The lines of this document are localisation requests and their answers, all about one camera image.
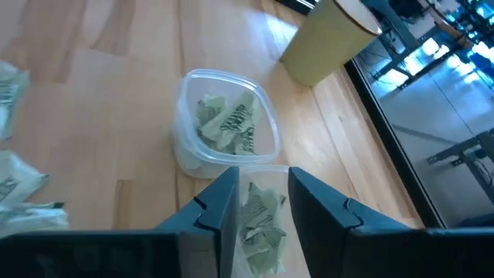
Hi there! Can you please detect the black desk frame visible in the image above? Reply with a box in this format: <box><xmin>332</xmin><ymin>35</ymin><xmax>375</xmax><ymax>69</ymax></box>
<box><xmin>362</xmin><ymin>0</ymin><xmax>475</xmax><ymax>90</ymax></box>

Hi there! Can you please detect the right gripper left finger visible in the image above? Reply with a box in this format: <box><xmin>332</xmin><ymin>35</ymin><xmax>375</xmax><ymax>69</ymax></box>
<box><xmin>0</xmin><ymin>165</ymin><xmax>241</xmax><ymax>278</ymax></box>

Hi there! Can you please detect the yellow-green paper cup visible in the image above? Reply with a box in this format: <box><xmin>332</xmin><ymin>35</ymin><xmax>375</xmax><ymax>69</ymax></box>
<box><xmin>279</xmin><ymin>0</ymin><xmax>383</xmax><ymax>88</ymax></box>

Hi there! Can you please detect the grey metal frame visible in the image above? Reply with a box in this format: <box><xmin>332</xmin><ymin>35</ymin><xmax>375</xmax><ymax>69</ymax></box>
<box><xmin>426</xmin><ymin>130</ymin><xmax>494</xmax><ymax>202</ymax></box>

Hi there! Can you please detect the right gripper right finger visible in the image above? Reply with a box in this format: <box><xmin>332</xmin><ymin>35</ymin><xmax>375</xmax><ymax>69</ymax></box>
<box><xmin>287</xmin><ymin>165</ymin><xmax>494</xmax><ymax>278</ymax></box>

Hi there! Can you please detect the clear plastic container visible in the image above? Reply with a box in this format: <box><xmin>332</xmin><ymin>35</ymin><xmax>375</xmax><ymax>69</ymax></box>
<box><xmin>230</xmin><ymin>164</ymin><xmax>295</xmax><ymax>278</ymax></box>
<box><xmin>172</xmin><ymin>68</ymin><xmax>282</xmax><ymax>180</ymax></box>

